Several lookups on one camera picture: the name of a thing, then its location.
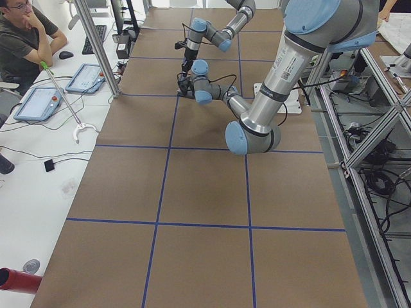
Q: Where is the black keyboard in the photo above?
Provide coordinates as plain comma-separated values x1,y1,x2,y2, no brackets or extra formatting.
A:
82,24,107,55

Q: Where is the black computer mouse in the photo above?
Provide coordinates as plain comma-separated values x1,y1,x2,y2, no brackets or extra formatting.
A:
59,51,74,60

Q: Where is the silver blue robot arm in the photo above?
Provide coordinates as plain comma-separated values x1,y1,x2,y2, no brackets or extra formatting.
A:
175,0,380,155
175,0,256,76

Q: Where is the far blue teach pendant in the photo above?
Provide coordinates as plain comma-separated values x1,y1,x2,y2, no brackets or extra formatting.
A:
65,64,105,95

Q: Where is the red cylinder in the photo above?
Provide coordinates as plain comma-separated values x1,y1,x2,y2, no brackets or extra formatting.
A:
1,268,42,295

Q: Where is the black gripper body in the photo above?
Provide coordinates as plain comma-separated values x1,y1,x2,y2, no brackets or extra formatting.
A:
181,49,196,73
177,73,194,92

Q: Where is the silver reacher grabber tool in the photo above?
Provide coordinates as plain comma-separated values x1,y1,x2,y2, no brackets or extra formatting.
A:
40,61,100,144

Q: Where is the small black square device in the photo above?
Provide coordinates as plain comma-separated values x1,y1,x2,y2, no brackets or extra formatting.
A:
44,159,55,173

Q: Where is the black box on desk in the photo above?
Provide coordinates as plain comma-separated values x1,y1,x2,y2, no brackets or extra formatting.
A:
116,35,131,60

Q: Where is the round silver desk grommet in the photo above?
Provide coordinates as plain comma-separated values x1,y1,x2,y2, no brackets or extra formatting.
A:
22,259,40,275

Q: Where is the blue teach pendant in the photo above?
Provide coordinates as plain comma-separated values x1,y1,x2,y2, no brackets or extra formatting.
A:
13,87,62,121
65,64,105,95

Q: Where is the seated man in dark shirt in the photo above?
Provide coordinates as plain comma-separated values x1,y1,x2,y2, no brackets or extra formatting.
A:
1,1,67,95

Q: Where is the aluminium side frame rail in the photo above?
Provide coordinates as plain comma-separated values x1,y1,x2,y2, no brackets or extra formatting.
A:
304,41,411,308

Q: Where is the near blue teach pendant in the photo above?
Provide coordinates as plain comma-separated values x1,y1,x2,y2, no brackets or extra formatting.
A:
13,87,62,121

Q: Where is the pink and grey towel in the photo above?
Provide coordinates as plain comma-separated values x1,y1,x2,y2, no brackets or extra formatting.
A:
177,89,195,99

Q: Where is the aluminium frame post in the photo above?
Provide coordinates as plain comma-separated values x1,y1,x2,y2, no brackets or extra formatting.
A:
74,0,120,98

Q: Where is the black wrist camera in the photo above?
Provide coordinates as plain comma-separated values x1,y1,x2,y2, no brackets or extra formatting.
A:
174,40,187,50

